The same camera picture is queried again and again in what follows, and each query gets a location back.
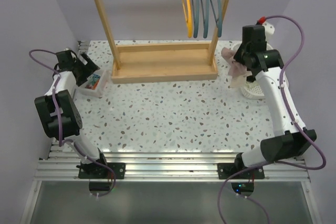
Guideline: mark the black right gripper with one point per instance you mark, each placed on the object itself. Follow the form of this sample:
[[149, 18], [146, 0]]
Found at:
[[238, 57]]

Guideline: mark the wooden clothes rack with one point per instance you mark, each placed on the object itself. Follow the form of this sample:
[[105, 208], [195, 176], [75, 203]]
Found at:
[[175, 61]]

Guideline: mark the teal hanger right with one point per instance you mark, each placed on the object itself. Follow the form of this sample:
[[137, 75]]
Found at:
[[217, 12]]

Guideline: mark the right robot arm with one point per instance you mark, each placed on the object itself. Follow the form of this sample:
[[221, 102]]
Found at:
[[291, 137]]

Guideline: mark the pink beige underwear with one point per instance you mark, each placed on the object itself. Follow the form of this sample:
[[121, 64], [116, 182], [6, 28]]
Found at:
[[237, 71]]

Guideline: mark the orange clothespin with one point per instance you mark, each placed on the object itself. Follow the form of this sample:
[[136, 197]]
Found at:
[[95, 85]]

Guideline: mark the teal hanger middle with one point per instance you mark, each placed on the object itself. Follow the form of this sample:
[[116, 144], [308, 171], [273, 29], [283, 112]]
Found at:
[[205, 13]]

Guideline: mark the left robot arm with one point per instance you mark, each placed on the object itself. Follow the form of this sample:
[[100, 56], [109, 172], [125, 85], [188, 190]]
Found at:
[[60, 117]]

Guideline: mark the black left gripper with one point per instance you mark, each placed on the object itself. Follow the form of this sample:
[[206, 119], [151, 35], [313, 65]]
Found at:
[[89, 68]]

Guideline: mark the aluminium rail frame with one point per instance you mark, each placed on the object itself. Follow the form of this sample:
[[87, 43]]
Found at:
[[171, 136]]

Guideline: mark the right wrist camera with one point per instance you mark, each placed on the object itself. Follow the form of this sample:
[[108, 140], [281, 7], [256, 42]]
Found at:
[[269, 28]]

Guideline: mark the small white tray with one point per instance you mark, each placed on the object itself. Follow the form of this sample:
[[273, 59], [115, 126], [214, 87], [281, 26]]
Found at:
[[100, 76]]

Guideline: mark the white plastic basket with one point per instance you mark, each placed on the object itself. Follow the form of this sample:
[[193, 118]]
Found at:
[[250, 90]]

